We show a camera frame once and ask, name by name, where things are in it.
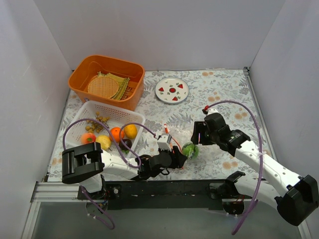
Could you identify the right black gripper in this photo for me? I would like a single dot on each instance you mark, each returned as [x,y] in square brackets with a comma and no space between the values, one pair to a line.
[199,133]

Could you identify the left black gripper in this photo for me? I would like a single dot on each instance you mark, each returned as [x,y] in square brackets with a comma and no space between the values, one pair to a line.
[176,158]

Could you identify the green fake watermelon ball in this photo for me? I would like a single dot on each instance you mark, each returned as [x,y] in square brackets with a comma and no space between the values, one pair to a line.
[190,150]

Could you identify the clear zip top bag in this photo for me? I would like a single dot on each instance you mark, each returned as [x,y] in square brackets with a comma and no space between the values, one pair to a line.
[180,134]

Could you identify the dark fake plum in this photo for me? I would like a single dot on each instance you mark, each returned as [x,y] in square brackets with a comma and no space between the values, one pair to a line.
[125,144]

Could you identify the yellow fake lemon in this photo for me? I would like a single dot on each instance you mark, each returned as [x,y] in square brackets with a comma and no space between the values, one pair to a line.
[130,131]

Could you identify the orange fake tangerine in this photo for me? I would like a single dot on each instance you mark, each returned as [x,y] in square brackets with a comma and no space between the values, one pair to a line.
[116,134]

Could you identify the yellow fake pear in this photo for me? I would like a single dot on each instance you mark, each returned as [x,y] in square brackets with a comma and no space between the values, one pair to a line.
[104,141]

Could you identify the fake peach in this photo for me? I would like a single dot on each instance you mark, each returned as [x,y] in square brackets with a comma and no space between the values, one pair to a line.
[87,138]

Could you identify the brown fake longan cluster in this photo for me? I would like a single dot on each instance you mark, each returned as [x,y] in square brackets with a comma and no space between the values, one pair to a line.
[94,127]

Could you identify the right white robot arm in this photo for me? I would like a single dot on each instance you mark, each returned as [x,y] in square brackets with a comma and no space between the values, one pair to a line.
[295,197]

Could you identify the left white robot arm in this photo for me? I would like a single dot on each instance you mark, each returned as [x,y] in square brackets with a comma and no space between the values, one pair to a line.
[85,165]

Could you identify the white strawberry pattern plate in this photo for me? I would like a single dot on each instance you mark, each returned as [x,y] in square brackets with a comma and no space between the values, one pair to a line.
[172,90]

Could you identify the white perforated plastic basket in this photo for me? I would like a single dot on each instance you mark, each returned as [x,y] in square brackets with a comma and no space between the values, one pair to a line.
[118,118]

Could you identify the yellow green woven mat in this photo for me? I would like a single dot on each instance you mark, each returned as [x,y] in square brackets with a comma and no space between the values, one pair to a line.
[122,83]

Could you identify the round orange woven coaster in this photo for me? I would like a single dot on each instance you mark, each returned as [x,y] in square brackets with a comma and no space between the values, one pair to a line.
[103,87]

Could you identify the orange plastic tub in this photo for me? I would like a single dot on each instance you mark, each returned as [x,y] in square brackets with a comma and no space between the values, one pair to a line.
[88,70]

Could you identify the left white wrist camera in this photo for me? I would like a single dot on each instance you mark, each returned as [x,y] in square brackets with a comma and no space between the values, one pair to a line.
[164,142]

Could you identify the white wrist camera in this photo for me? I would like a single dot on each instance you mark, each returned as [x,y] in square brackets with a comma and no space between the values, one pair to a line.
[164,142]
[209,110]

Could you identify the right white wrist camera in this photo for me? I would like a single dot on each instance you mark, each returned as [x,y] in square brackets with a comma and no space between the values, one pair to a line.
[209,110]

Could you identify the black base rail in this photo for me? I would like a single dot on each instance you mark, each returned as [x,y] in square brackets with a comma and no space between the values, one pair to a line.
[178,194]

